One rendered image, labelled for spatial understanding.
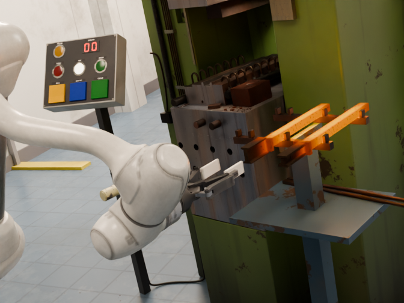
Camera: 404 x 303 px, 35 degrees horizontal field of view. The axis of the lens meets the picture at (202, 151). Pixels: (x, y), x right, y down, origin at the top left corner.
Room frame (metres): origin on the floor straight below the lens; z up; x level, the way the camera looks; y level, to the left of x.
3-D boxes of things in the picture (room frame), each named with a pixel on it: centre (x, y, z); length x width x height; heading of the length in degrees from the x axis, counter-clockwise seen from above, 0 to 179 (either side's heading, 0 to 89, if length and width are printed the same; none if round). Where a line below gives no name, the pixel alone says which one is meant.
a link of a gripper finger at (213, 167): (1.51, -0.01, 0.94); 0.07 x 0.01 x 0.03; 137
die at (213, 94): (2.43, -0.20, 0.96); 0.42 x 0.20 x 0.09; 132
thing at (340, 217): (1.75, -0.29, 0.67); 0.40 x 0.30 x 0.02; 47
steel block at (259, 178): (2.40, -0.25, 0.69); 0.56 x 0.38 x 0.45; 132
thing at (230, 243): (2.40, -0.25, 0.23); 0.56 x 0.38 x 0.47; 132
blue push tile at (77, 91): (2.53, 0.44, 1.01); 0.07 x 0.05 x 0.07; 67
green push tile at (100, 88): (2.50, 0.35, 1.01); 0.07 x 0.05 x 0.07; 67
